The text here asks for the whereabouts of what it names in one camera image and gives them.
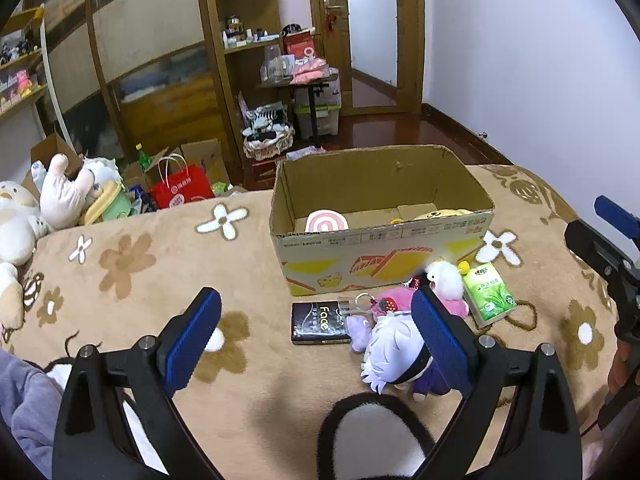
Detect lace trimmed basket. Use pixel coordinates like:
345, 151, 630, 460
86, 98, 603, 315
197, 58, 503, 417
242, 122, 296, 162

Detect clear plastic containers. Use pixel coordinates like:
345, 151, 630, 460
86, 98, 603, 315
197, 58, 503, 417
261, 45, 296, 83

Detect brown cardboard box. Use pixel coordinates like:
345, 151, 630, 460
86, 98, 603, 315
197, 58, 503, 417
30, 132, 83, 181

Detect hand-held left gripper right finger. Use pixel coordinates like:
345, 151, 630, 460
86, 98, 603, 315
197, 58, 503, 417
410, 284, 583, 480

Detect clear storage bin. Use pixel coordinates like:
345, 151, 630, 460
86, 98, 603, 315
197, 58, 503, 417
295, 102, 342, 137

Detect white-haired plush doll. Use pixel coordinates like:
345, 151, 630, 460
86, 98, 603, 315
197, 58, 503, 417
82, 156, 121, 186

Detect row of small cosmetic bottles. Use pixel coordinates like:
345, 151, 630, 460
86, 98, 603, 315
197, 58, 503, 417
222, 15, 281, 51

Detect brown floral blanket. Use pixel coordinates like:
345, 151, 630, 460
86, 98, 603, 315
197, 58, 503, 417
0, 162, 623, 480

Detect white-haired doll purple outfit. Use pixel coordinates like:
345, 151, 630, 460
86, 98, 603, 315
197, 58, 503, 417
359, 305, 466, 402

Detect person's purple clothed leg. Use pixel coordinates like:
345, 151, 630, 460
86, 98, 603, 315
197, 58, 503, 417
0, 350, 63, 480

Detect large cream plush brown patches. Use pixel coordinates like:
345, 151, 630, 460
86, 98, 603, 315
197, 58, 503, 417
0, 180, 53, 331

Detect yellow plush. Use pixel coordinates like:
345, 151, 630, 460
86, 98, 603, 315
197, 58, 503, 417
390, 208, 473, 225

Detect row of pink boxed figures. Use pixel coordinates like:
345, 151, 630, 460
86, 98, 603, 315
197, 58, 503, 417
0, 70, 36, 106

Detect small dark side table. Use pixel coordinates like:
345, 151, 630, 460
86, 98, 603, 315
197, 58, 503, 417
257, 77, 341, 148

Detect pink swirl plush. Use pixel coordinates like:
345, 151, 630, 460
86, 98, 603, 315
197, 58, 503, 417
305, 210, 348, 234

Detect row of dark figurines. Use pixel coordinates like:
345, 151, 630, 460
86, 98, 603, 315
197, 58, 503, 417
0, 30, 41, 61

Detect pink plush white paws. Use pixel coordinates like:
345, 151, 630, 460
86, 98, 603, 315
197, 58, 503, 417
372, 259, 471, 321

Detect black tissue pack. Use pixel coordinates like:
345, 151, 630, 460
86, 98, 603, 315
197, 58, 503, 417
291, 301, 353, 346

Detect pale green yellow container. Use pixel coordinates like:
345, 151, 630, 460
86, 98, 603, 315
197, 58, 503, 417
82, 180, 133, 226

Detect wooden wardrobe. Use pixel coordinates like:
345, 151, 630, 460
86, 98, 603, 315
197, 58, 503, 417
22, 0, 241, 161

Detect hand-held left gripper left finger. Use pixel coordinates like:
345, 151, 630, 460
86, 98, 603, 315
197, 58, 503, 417
52, 287, 223, 480

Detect zebra striped plush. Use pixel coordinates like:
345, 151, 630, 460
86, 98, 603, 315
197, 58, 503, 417
242, 102, 291, 143

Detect white frame wooden shelf rack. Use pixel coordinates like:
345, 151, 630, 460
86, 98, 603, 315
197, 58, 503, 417
0, 5, 76, 146

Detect cardboard box yellow print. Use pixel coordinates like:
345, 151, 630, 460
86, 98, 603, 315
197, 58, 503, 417
269, 145, 496, 297

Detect red box white symbol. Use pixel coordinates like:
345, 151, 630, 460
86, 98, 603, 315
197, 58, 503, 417
282, 31, 318, 61

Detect person's right hand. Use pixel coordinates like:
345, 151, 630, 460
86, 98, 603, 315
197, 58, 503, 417
607, 342, 632, 395

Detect wooden door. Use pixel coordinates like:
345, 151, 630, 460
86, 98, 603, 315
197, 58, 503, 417
305, 0, 426, 113

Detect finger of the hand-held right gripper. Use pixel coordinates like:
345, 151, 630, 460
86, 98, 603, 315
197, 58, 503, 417
564, 219, 635, 286
594, 195, 640, 248

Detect green tissue pack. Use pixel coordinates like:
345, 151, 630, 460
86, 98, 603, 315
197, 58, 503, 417
459, 260, 519, 330

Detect pale pink white plush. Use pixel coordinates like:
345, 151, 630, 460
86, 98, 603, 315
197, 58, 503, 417
39, 154, 96, 231

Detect red paper bag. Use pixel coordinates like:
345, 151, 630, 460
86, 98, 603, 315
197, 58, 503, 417
150, 155, 215, 209

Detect pink packets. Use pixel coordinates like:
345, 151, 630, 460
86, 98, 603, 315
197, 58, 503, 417
290, 57, 328, 86

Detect open cardboard floor box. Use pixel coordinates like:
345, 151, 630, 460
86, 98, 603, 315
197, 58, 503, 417
122, 138, 231, 196

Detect small lavender plush keychain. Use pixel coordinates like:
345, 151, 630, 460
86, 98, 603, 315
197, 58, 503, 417
345, 291, 377, 353

